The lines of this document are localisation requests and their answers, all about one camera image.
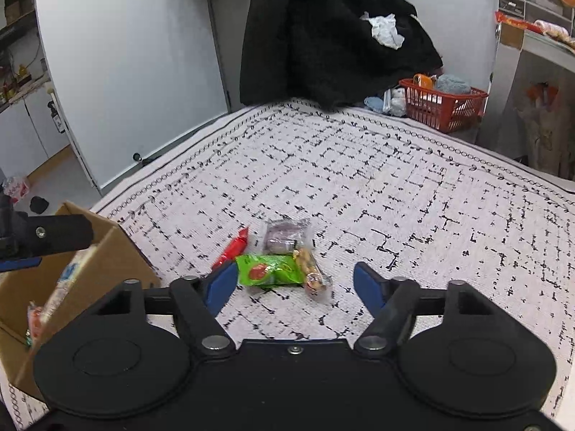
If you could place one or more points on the black spray bottle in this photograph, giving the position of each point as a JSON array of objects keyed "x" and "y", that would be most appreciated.
[{"x": 56, "y": 116}]

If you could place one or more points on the orange round item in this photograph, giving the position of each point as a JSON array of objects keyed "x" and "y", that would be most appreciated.
[{"x": 423, "y": 80}]

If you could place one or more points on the small cardboard box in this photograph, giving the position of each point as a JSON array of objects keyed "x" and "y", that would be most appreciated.
[{"x": 512, "y": 38}]

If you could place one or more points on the white crumpled tissue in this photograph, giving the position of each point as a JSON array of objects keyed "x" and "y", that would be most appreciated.
[{"x": 384, "y": 29}]

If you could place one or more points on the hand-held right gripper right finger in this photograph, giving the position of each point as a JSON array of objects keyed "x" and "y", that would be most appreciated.
[{"x": 366, "y": 285}]

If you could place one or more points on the patterned snack packet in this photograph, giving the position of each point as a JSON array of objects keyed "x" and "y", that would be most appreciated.
[{"x": 555, "y": 31}]

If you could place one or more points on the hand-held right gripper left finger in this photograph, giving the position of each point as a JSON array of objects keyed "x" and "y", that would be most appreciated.
[{"x": 222, "y": 285}]

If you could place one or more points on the blue grey knitted cloth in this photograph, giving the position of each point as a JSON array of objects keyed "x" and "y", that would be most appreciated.
[{"x": 453, "y": 84}]

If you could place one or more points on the white desk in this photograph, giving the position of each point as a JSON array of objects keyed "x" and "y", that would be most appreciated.
[{"x": 543, "y": 51}]

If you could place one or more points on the green snack packet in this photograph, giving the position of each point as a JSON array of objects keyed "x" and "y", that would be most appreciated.
[{"x": 265, "y": 271}]

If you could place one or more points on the orange bread snack packet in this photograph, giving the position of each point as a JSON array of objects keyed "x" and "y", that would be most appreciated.
[{"x": 63, "y": 285}]

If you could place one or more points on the clear nut snack packet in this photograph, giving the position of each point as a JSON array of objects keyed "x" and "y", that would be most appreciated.
[{"x": 311, "y": 276}]

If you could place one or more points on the white black printed blanket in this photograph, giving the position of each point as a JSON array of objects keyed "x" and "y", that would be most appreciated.
[{"x": 359, "y": 179}]

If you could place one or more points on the purple snack packet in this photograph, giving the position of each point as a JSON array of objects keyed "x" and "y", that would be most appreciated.
[{"x": 283, "y": 235}]

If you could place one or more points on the black door stopper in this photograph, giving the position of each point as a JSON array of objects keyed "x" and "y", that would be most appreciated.
[{"x": 137, "y": 157}]

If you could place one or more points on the black fleece coat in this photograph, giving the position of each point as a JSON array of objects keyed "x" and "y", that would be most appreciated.
[{"x": 314, "y": 40}]

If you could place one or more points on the brown cardboard box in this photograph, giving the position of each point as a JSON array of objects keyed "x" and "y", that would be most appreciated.
[{"x": 121, "y": 265}]

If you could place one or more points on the red plastic basket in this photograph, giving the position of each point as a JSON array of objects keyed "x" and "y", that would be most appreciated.
[{"x": 449, "y": 114}]

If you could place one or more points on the blue white cloth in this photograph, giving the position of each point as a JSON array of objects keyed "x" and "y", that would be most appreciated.
[{"x": 382, "y": 101}]

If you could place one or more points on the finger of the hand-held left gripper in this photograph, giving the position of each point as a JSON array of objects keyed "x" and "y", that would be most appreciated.
[
  {"x": 58, "y": 232},
  {"x": 20, "y": 264}
]

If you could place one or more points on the white floor cabinet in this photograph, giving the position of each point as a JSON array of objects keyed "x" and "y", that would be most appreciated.
[{"x": 22, "y": 134}]

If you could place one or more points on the red orange snack packet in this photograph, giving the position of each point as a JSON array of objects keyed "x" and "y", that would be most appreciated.
[{"x": 35, "y": 318}]

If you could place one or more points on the clear plastic bag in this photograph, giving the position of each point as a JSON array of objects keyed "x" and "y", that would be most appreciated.
[{"x": 543, "y": 130}]

